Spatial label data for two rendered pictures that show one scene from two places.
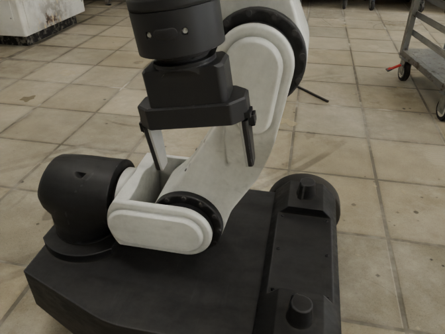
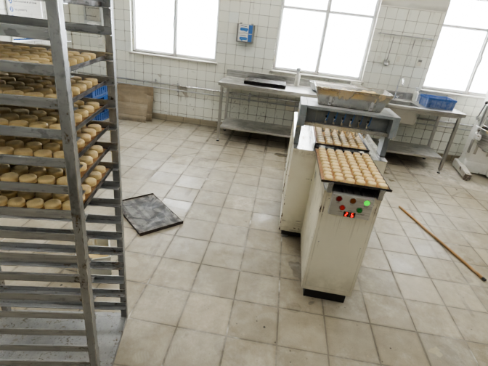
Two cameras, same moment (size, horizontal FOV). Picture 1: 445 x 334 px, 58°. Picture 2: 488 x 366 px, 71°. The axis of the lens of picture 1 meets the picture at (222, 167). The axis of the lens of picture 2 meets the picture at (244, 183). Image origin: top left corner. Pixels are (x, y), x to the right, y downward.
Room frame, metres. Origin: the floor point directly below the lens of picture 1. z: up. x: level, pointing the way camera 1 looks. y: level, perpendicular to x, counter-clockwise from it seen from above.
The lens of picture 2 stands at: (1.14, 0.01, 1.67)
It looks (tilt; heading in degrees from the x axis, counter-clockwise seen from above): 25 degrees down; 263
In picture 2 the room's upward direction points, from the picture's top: 7 degrees clockwise
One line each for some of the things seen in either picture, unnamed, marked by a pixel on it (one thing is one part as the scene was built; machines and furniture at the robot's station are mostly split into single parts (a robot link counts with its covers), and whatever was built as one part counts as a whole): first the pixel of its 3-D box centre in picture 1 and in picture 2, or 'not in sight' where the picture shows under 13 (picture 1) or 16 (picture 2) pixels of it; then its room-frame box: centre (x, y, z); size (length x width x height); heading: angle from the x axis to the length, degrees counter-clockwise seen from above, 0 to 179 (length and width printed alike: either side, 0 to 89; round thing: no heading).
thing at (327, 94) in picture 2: not in sight; (349, 97); (0.09, -2.54, 1.25); 0.56 x 0.29 x 0.14; 167
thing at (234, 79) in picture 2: not in sight; (332, 111); (-0.70, -4.95, 0.61); 3.40 x 0.70 x 1.22; 168
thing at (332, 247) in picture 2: not in sight; (332, 221); (0.20, -2.04, 0.45); 0.70 x 0.34 x 0.90; 77
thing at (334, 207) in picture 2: not in sight; (351, 205); (0.28, -1.69, 0.77); 0.24 x 0.04 x 0.14; 167
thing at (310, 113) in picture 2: not in sight; (342, 128); (0.09, -2.54, 1.01); 0.72 x 0.33 x 0.34; 167
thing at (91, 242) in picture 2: not in sight; (94, 255); (1.88, -2.01, 0.08); 0.30 x 0.22 x 0.16; 108
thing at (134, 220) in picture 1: (173, 201); not in sight; (0.66, 0.10, 0.28); 0.21 x 0.20 x 0.13; 78
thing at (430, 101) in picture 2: not in sight; (436, 102); (-2.09, -4.66, 0.95); 0.40 x 0.30 x 0.14; 171
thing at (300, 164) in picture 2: not in sight; (322, 173); (-0.02, -3.00, 0.42); 1.28 x 0.72 x 0.84; 77
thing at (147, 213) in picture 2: not in sight; (147, 212); (1.64, -2.74, 0.01); 0.60 x 0.40 x 0.03; 124
